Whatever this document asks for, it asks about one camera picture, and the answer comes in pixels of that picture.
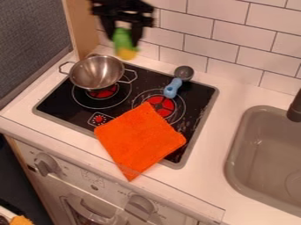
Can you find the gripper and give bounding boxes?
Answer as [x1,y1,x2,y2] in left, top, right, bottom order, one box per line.
[89,0,156,48]

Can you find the toy corn with green husk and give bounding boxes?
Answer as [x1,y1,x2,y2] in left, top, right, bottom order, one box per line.
[111,27,140,62]

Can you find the silver pot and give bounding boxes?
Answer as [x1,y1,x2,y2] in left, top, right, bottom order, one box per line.
[57,54,139,91]

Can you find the toy stove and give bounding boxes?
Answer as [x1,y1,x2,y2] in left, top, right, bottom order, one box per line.
[32,60,222,171]

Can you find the orange cloth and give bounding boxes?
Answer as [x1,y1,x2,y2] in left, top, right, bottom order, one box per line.
[92,101,188,182]

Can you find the tap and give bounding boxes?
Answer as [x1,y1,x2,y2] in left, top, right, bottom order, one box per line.
[285,88,301,123]

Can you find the toy sink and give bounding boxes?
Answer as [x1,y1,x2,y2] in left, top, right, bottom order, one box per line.
[223,105,301,218]

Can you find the blue-handled grey spoon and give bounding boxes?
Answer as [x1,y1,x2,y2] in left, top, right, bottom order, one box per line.
[162,65,195,99]

